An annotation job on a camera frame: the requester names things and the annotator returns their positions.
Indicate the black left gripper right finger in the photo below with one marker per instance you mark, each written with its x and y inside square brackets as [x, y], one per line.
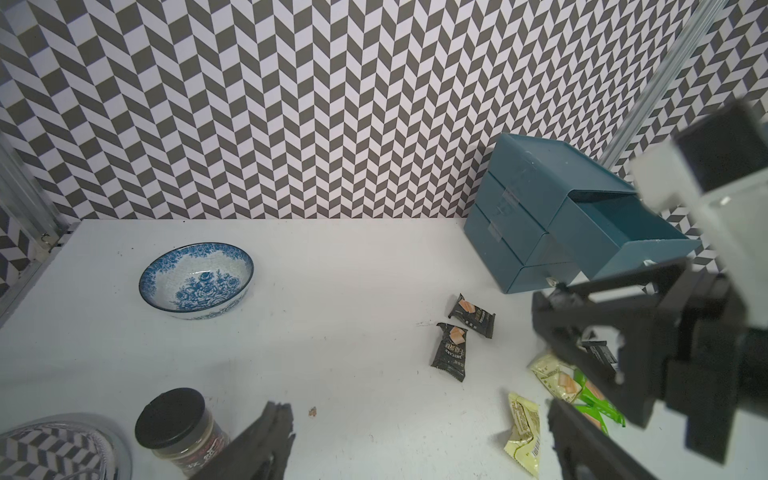
[585, 452]

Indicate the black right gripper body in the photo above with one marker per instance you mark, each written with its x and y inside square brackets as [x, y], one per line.
[720, 364]

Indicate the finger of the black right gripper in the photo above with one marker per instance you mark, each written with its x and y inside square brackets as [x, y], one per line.
[630, 386]
[661, 276]

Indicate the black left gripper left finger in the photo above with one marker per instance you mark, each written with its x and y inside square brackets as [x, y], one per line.
[261, 451]

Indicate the black cookie packet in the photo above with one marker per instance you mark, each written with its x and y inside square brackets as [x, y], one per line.
[451, 353]
[474, 317]
[602, 360]

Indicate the teal three-drawer cabinet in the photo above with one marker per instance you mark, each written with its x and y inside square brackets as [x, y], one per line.
[545, 212]

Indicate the green cookie packet right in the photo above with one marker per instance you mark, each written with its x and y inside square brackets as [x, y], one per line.
[594, 405]

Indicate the yellow cookie packet center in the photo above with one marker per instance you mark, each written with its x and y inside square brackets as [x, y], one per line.
[524, 442]

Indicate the yellow cookie packet small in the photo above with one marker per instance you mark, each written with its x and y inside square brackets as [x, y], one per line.
[557, 376]

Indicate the black lid spice jar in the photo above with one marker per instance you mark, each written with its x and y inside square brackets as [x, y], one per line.
[178, 427]

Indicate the blue white porcelain bowl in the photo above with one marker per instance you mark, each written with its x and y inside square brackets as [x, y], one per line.
[199, 281]

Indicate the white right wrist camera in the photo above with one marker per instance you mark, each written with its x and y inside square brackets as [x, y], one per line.
[717, 169]

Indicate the chrome wire cup rack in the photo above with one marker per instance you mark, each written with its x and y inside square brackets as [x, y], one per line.
[66, 446]

